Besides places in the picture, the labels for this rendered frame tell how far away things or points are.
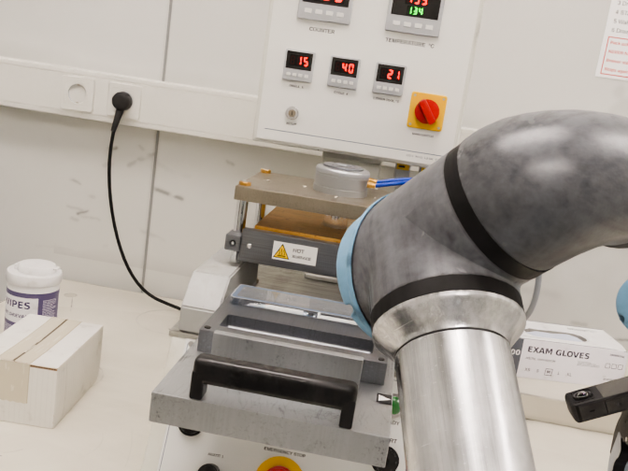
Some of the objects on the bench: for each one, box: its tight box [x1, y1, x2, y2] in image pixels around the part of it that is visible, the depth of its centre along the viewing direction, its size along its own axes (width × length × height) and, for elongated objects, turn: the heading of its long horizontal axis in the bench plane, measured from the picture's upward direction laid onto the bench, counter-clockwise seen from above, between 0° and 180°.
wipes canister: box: [4, 259, 63, 331], centre depth 125 cm, size 9×9×15 cm
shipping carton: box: [0, 314, 104, 429], centre depth 109 cm, size 19×13×9 cm
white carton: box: [511, 321, 628, 386], centre depth 140 cm, size 12×23×7 cm, turn 59°
